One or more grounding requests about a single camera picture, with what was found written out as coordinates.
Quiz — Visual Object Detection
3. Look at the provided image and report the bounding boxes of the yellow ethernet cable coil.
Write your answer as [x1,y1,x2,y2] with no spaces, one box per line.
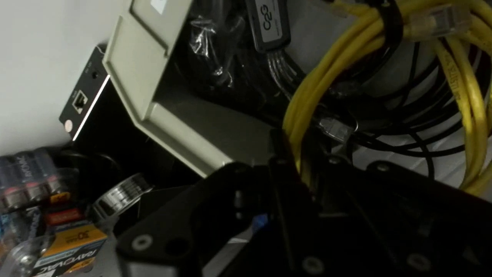
[281,0,492,197]

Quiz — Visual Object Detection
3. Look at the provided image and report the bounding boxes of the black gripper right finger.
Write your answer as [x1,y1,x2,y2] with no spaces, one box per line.
[312,146,361,182]

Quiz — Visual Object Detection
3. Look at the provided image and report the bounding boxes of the black network adapter box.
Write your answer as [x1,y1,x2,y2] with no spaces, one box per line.
[57,42,135,157]

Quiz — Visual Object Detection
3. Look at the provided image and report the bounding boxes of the pack of AA batteries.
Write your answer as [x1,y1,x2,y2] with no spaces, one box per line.
[0,145,112,277]

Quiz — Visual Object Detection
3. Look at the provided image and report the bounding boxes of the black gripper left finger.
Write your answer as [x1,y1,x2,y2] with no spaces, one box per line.
[267,126,311,188]

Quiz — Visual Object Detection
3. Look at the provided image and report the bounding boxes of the beige storage bin with label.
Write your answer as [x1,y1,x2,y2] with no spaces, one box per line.
[101,0,361,179]

